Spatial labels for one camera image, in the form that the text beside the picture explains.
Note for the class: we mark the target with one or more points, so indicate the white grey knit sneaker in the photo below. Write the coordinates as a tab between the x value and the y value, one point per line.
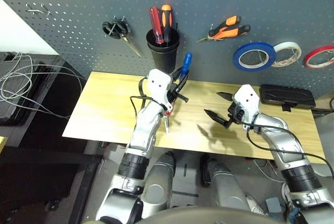
255	205

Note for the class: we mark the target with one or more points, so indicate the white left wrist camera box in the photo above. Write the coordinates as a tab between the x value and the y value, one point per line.
159	85

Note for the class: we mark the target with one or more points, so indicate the blue tape roll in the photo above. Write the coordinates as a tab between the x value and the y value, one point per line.
250	45

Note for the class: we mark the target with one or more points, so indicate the silver left robot leg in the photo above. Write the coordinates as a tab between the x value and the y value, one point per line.
159	182

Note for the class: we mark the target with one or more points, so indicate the white tape roll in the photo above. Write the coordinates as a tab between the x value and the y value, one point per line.
287	44

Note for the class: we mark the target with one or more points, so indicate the small blue screwdriver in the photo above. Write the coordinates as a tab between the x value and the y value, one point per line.
187	62

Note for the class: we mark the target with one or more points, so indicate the grey blue floor pad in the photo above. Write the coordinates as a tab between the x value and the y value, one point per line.
274	205

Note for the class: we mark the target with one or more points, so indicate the olive grey robot torso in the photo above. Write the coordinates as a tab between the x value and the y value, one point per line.
208	216

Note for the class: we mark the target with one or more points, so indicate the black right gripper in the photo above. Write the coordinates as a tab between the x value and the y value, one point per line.
236	115

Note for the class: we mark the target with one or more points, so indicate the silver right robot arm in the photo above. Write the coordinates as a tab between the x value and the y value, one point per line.
281	140

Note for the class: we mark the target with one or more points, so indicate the red tape roll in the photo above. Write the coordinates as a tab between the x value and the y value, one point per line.
318	50

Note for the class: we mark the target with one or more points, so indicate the double prong metal hook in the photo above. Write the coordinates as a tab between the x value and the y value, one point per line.
35	12

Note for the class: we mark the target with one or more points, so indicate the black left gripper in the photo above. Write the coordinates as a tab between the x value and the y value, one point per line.
173	97

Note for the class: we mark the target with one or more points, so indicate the black ribbed plastic case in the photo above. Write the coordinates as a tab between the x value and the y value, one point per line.
15	104

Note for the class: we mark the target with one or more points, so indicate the silver right robot leg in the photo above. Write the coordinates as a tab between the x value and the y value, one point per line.
227	184

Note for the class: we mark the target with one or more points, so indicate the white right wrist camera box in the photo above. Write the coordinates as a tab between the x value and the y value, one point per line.
246	101

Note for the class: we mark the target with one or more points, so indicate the silver robot leg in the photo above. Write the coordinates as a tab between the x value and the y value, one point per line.
159	182
227	184

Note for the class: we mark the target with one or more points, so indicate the black plastic tool case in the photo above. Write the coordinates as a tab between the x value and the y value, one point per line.
287	96

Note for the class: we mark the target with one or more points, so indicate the orange black needle-nose pliers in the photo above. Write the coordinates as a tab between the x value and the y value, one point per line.
227	33

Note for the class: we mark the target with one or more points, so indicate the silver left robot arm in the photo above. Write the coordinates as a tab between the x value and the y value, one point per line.
146	130

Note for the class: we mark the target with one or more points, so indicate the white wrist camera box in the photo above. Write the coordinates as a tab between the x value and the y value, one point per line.
246	101
159	85

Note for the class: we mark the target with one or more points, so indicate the black side table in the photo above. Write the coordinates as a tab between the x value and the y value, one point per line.
52	135

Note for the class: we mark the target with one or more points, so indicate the black plastic cup holder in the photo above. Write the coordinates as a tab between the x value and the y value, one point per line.
165	59

